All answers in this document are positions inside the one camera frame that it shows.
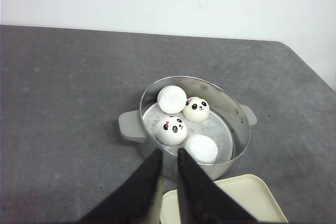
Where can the cream panda bun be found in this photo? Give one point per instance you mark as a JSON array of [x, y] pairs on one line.
[[196, 109]]

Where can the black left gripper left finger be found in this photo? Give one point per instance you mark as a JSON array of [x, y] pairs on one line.
[[137, 200]]

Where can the stainless steel steamer pot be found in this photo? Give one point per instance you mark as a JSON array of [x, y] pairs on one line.
[[228, 125]]

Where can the cream plastic tray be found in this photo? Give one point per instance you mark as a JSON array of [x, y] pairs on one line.
[[248, 190]]

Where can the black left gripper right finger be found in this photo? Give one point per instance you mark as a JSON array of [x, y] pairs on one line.
[[201, 200]]

